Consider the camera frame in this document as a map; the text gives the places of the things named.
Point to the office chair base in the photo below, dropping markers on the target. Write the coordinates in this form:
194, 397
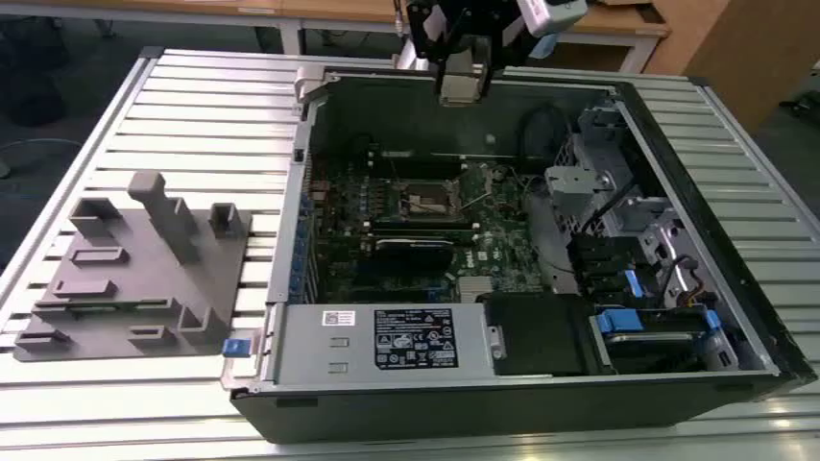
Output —
805, 103

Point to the black open PC case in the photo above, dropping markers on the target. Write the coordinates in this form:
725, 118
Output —
513, 418

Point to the black graphics card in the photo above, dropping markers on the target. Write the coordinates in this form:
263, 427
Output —
414, 266

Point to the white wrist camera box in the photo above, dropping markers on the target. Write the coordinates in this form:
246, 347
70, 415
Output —
551, 16

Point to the perforated metal drive cage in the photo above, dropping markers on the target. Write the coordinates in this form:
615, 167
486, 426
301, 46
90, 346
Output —
602, 149

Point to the green motherboard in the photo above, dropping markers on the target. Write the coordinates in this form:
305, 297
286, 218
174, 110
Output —
506, 240

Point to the grey power supply unit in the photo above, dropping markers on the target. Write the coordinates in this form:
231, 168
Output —
307, 350

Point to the grey metal bracket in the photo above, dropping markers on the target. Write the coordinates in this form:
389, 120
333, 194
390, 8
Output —
577, 185

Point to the blue case latch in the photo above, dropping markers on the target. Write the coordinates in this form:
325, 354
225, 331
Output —
237, 349

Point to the blue carrier clip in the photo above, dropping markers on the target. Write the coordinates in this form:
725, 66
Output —
633, 283

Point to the wooden desk white frame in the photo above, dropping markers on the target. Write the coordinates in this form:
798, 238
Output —
334, 7

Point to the CPU socket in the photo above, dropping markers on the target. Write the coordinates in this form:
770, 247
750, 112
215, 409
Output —
429, 204

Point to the black disk bay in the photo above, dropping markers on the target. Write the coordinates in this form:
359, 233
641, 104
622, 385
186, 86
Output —
597, 259

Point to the grey parts rack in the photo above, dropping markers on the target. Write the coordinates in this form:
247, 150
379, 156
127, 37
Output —
147, 288

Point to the black office chair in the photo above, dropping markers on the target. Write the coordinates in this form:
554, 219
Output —
33, 72

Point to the hard disk in blue carrier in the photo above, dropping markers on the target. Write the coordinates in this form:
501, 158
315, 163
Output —
618, 321

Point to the silver chipset heat sink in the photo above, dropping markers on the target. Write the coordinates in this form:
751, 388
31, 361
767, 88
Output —
475, 284

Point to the wooden cabinet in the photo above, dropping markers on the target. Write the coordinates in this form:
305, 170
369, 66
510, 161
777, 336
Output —
757, 48

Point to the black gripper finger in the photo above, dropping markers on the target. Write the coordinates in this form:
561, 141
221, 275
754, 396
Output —
490, 62
442, 77

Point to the silver CPU plate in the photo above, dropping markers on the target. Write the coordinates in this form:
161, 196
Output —
465, 86

